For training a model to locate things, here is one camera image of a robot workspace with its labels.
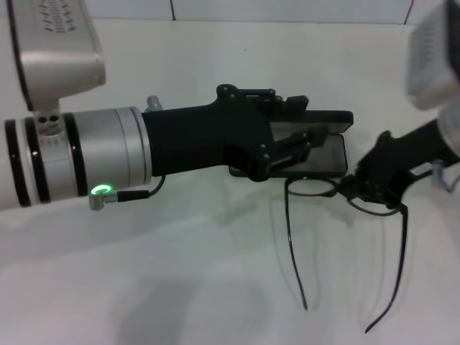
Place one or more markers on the black glasses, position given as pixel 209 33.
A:
pixel 407 212

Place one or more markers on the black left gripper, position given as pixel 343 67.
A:
pixel 201 140

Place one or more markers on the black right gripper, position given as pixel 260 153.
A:
pixel 391 161

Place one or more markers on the black glasses case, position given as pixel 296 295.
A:
pixel 330 115

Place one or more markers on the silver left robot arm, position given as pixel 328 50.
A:
pixel 54 154

